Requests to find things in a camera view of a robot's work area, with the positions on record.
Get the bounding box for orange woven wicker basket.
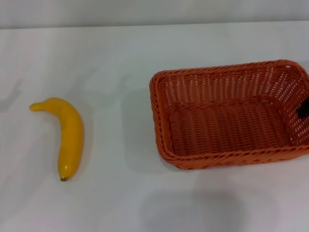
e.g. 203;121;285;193
149;59;309;171

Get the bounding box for yellow banana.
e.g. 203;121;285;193
29;97;84;182

